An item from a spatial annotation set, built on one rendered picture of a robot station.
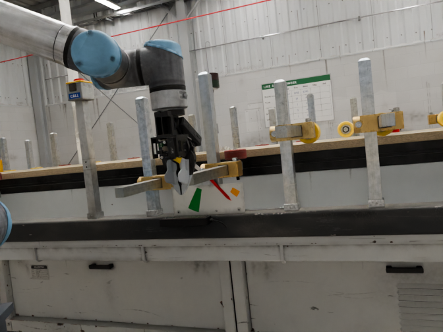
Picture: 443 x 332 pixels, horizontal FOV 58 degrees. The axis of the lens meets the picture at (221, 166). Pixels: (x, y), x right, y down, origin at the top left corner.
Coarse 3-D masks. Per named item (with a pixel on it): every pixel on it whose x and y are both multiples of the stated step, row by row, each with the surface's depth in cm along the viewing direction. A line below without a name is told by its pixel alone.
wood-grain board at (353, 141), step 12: (396, 132) 181; (408, 132) 151; (420, 132) 131; (432, 132) 130; (276, 144) 207; (300, 144) 145; (312, 144) 143; (324, 144) 142; (336, 144) 140; (348, 144) 139; (360, 144) 137; (204, 156) 158; (252, 156) 151; (48, 168) 222; (60, 168) 183; (72, 168) 181; (96, 168) 176; (108, 168) 174; (120, 168) 172
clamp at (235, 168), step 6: (222, 162) 134; (228, 162) 131; (234, 162) 130; (240, 162) 133; (228, 168) 131; (234, 168) 130; (240, 168) 132; (228, 174) 131; (234, 174) 130; (240, 174) 132
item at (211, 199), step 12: (192, 192) 136; (204, 192) 135; (216, 192) 133; (228, 192) 132; (240, 192) 130; (180, 204) 138; (204, 204) 135; (216, 204) 134; (228, 204) 132; (240, 204) 131
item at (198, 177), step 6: (210, 168) 124; (216, 168) 122; (222, 168) 127; (192, 174) 106; (198, 174) 109; (204, 174) 113; (210, 174) 117; (216, 174) 121; (222, 174) 126; (192, 180) 106; (198, 180) 109; (204, 180) 112
